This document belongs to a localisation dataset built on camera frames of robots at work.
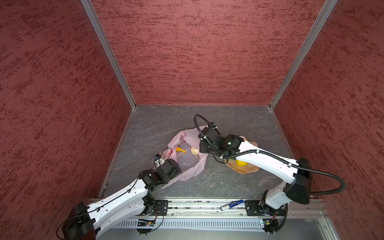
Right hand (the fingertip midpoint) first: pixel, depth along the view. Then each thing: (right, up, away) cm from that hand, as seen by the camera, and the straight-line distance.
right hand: (202, 149), depth 76 cm
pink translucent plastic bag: (-8, -4, +17) cm, 19 cm away
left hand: (-16, -15, +6) cm, 23 cm away
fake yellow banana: (-15, -4, +18) cm, 24 cm away
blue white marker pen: (+15, -28, -1) cm, 32 cm away
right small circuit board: (+33, -36, -5) cm, 49 cm away
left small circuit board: (-28, -36, -4) cm, 46 cm away
